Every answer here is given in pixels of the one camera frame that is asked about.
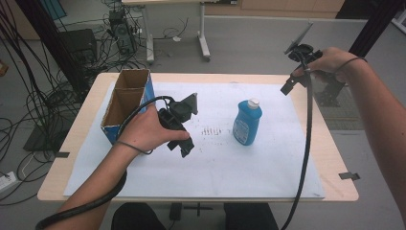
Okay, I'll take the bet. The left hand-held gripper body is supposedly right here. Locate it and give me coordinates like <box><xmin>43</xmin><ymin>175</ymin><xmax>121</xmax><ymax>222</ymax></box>
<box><xmin>157</xmin><ymin>92</ymin><xmax>199</xmax><ymax>151</ymax></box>

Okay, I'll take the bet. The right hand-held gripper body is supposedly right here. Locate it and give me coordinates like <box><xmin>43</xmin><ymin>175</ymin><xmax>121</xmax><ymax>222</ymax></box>
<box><xmin>283</xmin><ymin>22</ymin><xmax>324</xmax><ymax>88</ymax></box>

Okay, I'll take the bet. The blue cardboard box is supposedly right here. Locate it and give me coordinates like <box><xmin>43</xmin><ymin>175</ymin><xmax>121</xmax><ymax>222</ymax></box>
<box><xmin>100</xmin><ymin>68</ymin><xmax>157</xmax><ymax>147</ymax></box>

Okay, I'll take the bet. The blue bottle with white cap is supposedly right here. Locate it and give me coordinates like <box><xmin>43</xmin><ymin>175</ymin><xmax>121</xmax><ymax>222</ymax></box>
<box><xmin>232</xmin><ymin>98</ymin><xmax>263</xmax><ymax>147</ymax></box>

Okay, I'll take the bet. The person's left hand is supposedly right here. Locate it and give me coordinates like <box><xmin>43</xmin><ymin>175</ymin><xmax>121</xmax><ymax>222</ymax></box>
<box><xmin>118</xmin><ymin>104</ymin><xmax>192</xmax><ymax>156</ymax></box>

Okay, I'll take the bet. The person's right hand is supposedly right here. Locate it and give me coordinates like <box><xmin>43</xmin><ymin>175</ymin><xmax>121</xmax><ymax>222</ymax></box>
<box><xmin>291</xmin><ymin>46</ymin><xmax>356</xmax><ymax>83</ymax></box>

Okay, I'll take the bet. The white table mat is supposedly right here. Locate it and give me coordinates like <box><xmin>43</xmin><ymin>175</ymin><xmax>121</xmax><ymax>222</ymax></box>
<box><xmin>62</xmin><ymin>80</ymin><xmax>327</xmax><ymax>200</ymax></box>

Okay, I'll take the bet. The wooden cabinet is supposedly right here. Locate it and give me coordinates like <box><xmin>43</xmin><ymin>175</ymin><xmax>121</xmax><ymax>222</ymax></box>
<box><xmin>204</xmin><ymin>0</ymin><xmax>347</xmax><ymax>19</ymax></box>

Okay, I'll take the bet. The dark grey floor mat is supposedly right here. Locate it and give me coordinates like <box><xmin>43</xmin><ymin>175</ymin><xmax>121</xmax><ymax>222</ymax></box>
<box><xmin>310</xmin><ymin>79</ymin><xmax>373</xmax><ymax>131</ymax></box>

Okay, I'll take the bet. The person's left leg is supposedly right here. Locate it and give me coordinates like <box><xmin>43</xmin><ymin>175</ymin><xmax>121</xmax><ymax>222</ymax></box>
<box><xmin>110</xmin><ymin>202</ymin><xmax>168</xmax><ymax>230</ymax></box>

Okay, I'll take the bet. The person's leg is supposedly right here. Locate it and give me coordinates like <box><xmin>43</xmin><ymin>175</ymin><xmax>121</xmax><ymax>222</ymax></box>
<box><xmin>223</xmin><ymin>202</ymin><xmax>280</xmax><ymax>230</ymax></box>
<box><xmin>110</xmin><ymin>202</ymin><xmax>168</xmax><ymax>230</ymax></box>

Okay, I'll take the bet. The person's right leg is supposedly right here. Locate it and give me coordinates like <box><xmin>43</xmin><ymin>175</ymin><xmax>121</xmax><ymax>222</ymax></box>
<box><xmin>223</xmin><ymin>202</ymin><xmax>280</xmax><ymax>230</ymax></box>

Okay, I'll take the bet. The black computer tower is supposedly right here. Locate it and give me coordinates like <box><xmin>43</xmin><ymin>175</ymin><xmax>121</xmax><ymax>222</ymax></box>
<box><xmin>108</xmin><ymin>9</ymin><xmax>139</xmax><ymax>56</ymax></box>

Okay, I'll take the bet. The black equipment box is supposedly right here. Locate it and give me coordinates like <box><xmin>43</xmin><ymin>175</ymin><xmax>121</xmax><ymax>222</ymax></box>
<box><xmin>57</xmin><ymin>28</ymin><xmax>99</xmax><ymax>65</ymax></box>

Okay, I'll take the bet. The black floor plate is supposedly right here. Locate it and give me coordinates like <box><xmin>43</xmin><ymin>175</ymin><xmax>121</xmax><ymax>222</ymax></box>
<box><xmin>23</xmin><ymin>123</ymin><xmax>80</xmax><ymax>153</ymax></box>

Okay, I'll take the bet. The white power strip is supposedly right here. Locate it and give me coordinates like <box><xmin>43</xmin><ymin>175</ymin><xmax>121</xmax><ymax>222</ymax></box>
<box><xmin>0</xmin><ymin>171</ymin><xmax>19</xmax><ymax>194</ymax></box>

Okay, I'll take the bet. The grey left wrist strap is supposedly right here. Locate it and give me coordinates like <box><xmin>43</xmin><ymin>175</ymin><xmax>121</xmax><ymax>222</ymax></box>
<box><xmin>114</xmin><ymin>139</ymin><xmax>154</xmax><ymax>156</ymax></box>

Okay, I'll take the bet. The grey wrist strap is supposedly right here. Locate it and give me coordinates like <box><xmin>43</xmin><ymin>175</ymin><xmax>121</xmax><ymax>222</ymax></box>
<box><xmin>334</xmin><ymin>56</ymin><xmax>368</xmax><ymax>74</ymax></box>
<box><xmin>114</xmin><ymin>139</ymin><xmax>154</xmax><ymax>156</ymax></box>

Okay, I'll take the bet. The grey right wrist strap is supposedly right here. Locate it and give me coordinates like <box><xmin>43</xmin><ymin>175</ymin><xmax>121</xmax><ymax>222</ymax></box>
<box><xmin>334</xmin><ymin>56</ymin><xmax>368</xmax><ymax>74</ymax></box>

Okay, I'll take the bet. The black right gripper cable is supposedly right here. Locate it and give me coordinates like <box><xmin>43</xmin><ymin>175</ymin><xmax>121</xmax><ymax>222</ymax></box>
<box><xmin>280</xmin><ymin>51</ymin><xmax>315</xmax><ymax>230</ymax></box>

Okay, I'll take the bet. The white desk frame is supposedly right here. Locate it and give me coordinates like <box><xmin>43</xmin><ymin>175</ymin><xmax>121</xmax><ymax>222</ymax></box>
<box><xmin>121</xmin><ymin>0</ymin><xmax>213</xmax><ymax>63</ymax></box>

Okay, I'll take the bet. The black metal stand post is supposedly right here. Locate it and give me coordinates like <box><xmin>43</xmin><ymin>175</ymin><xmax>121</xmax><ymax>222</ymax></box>
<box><xmin>314</xmin><ymin>0</ymin><xmax>406</xmax><ymax>107</ymax></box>
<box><xmin>13</xmin><ymin>0</ymin><xmax>89</xmax><ymax>97</ymax></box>

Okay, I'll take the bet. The thick black left gripper cable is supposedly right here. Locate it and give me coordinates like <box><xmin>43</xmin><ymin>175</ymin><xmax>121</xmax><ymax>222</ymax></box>
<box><xmin>34</xmin><ymin>95</ymin><xmax>176</xmax><ymax>230</ymax></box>

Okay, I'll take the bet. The tangle of black floor cables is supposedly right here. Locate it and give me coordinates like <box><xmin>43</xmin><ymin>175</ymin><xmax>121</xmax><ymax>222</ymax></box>
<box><xmin>0</xmin><ymin>0</ymin><xmax>190</xmax><ymax>207</ymax></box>

